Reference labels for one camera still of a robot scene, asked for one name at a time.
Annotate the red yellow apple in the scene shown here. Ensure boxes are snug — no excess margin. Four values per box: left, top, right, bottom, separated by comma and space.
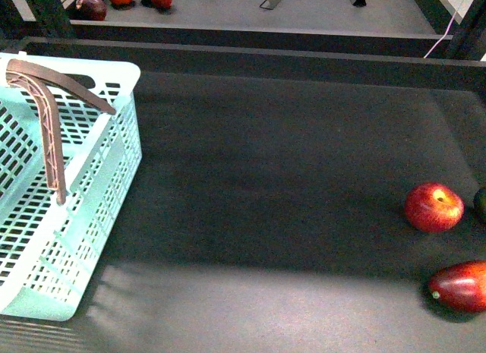
404, 182, 465, 233

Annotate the light blue plastic basket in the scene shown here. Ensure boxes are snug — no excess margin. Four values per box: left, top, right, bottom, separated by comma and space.
1, 53, 141, 321

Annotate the dark purple fruit front left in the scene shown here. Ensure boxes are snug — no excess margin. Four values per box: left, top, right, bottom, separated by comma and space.
75, 0, 107, 21

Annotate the dark green avocado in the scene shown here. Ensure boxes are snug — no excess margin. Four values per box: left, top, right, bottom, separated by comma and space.
473, 187, 486, 223

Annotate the red mango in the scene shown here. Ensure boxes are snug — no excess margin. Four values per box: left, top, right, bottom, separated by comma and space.
428, 260, 485, 314

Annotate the black perforated shelf post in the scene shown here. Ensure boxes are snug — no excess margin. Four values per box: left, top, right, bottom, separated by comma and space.
446, 0, 485, 61

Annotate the thin pink cable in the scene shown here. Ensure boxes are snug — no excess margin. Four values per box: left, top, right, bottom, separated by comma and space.
423, 0, 473, 59

